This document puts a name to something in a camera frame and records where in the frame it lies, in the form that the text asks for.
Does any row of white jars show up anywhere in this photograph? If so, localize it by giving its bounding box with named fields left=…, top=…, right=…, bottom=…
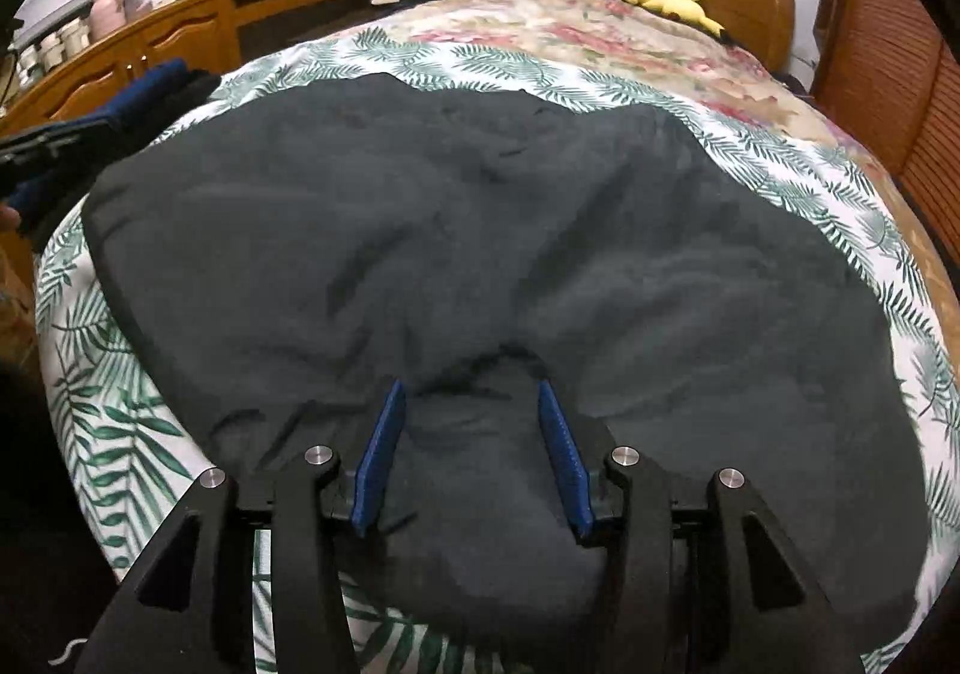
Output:
left=15, top=18, right=95, bottom=91

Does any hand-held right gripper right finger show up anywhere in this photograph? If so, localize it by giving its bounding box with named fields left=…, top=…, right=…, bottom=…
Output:
left=536, top=380, right=863, bottom=674

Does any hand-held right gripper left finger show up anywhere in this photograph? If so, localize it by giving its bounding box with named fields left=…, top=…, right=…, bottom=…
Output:
left=75, top=380, right=410, bottom=674

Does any floral leaf print bedspread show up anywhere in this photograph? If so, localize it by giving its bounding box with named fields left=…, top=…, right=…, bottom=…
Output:
left=34, top=0, right=960, bottom=674

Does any wooden louvred door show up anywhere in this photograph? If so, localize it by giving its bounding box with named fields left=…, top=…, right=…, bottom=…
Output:
left=814, top=0, right=960, bottom=248

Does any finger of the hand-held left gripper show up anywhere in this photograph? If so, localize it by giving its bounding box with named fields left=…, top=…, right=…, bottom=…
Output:
left=0, top=112, right=128, bottom=169
left=7, top=163, right=92, bottom=229

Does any black folded cloth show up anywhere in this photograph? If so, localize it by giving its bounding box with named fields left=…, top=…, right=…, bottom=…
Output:
left=135, top=74, right=222, bottom=137

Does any dark grey zip jacket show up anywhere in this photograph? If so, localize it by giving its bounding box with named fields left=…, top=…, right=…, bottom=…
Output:
left=81, top=74, right=927, bottom=652

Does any wooden cabinet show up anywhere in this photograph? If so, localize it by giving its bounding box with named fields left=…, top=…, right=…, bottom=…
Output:
left=0, top=0, right=402, bottom=128

